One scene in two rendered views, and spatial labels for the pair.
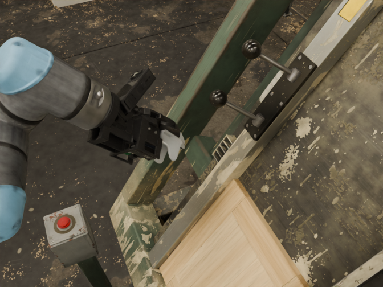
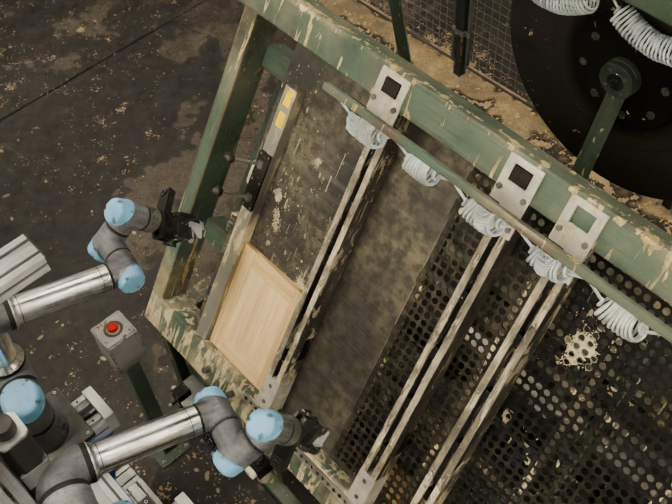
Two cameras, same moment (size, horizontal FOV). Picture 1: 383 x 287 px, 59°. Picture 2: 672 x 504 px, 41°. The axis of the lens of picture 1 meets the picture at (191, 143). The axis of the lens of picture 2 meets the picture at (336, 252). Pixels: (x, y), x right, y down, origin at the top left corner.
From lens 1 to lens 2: 2.07 m
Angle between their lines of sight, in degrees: 9
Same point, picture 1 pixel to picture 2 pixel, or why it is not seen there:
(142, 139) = (181, 230)
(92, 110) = (154, 221)
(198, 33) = (163, 47)
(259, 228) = (270, 270)
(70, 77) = (142, 209)
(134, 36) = (59, 78)
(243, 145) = (244, 216)
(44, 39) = not seen: outside the picture
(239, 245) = (261, 288)
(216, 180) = (233, 247)
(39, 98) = (132, 223)
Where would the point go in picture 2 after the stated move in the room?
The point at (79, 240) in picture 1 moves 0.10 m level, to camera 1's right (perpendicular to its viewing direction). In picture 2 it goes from (131, 339) to (159, 331)
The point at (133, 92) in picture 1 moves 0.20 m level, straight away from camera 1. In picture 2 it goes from (167, 205) to (141, 162)
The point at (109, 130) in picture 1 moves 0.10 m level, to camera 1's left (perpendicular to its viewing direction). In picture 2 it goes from (163, 229) to (128, 239)
